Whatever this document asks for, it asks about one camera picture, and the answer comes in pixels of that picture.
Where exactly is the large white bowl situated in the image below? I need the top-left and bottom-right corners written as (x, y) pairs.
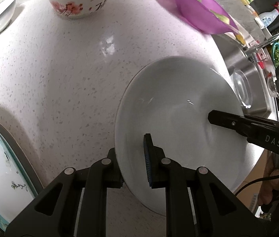
top-left (114, 56), bottom-right (263, 215)

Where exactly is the grey rimmed white plate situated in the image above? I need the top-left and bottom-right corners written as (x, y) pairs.
top-left (0, 124), bottom-right (44, 196)

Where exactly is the large teal floral plate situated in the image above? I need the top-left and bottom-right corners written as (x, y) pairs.
top-left (0, 133), bottom-right (38, 232)

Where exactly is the person's right hand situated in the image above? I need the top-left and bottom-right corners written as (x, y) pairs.
top-left (258, 153), bottom-right (279, 206)

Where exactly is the clear glass bowl in sink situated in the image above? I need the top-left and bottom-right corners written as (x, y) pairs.
top-left (231, 69), bottom-right (252, 109)

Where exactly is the stainless steel sink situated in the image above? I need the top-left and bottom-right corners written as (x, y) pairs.
top-left (212, 34), bottom-right (275, 118)

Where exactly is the chrome faucet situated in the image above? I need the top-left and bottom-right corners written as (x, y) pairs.
top-left (244, 32), bottom-right (279, 63)

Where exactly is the teal colander with greens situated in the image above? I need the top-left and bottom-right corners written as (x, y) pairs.
top-left (272, 42), bottom-right (279, 68)

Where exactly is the yellow sponge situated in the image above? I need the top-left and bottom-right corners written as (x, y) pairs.
top-left (235, 34), bottom-right (246, 45)

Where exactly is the white spray bottle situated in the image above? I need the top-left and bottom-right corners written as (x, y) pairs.
top-left (255, 2), bottom-right (279, 29)

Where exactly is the purple plastic basin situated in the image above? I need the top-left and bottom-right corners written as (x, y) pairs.
top-left (175, 0), bottom-right (240, 34)

